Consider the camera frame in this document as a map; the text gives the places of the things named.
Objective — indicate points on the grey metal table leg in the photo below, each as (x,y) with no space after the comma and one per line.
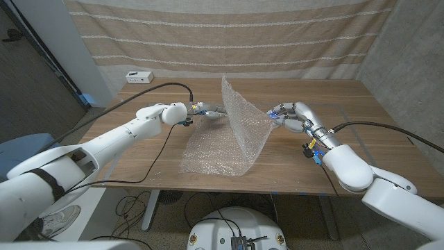
(327,217)
(151,208)

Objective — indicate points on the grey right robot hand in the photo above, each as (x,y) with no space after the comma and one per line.
(305,112)

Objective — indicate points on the white power strip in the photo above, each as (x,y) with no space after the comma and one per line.
(139,77)

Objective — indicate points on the black round floor grille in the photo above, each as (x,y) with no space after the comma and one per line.
(170,197)

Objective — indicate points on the beige striped fabric backdrop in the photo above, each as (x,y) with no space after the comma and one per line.
(225,38)

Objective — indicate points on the small blue wall object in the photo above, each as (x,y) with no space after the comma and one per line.
(89,100)

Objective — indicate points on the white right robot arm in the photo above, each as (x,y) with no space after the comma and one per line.
(350,166)

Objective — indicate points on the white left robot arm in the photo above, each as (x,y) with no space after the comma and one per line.
(111,139)

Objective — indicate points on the blue upholstered chair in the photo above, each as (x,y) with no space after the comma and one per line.
(17,149)

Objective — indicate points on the grey white sneaker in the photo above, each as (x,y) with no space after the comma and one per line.
(60,218)

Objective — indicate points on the small black torso box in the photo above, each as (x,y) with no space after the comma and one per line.
(238,243)

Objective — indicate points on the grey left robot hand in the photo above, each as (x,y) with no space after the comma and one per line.
(211,107)

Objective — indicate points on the clear bubble wrap sheet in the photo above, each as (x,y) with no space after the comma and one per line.
(225,149)

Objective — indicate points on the white robot torso base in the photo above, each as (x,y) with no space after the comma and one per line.
(239,222)

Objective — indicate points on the dark door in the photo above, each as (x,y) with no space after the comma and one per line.
(31,90)

